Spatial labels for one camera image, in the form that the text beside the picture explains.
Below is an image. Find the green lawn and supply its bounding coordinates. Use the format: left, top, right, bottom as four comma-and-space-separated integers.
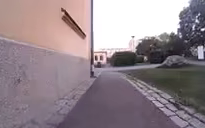
122, 64, 205, 118

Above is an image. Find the cobblestone strip along building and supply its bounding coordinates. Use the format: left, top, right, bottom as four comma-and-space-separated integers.
23, 76, 98, 128

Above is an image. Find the dark asphalt path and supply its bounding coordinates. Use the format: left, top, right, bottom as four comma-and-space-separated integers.
56, 71, 182, 128

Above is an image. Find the large dark tree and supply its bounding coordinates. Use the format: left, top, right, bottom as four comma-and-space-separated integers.
177, 0, 205, 61

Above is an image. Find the white sign board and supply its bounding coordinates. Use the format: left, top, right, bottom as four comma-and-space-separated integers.
197, 45, 205, 61

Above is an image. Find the cobblestone strip along lawn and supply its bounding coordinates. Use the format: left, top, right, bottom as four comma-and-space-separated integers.
120, 73, 205, 128

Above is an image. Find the group of trees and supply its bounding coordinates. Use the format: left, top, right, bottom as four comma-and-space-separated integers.
135, 31, 191, 65

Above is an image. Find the pale low building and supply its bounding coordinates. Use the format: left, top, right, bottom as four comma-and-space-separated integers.
93, 50, 108, 66

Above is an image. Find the trimmed green hedge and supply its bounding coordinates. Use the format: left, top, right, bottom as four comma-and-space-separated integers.
110, 50, 137, 67

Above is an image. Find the orange building with stone base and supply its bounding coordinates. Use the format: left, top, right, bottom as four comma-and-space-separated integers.
0, 0, 94, 128

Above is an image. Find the dark drainpipe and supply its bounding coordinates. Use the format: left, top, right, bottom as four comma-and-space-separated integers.
90, 0, 96, 78

